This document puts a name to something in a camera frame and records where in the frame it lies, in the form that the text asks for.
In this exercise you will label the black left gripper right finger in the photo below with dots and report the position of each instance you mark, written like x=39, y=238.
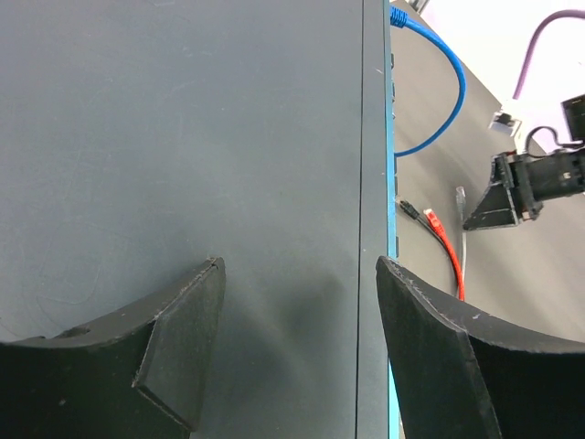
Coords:
x=460, y=372

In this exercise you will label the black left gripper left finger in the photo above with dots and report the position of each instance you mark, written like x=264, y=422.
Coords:
x=137, y=372

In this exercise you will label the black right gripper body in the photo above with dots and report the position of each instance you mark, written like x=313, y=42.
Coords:
x=538, y=180

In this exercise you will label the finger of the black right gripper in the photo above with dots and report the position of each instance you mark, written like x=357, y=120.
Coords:
x=496, y=208

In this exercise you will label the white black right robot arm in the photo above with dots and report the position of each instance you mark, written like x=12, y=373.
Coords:
x=574, y=115

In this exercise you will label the dark blue network switch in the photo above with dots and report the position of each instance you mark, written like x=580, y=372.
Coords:
x=142, y=138

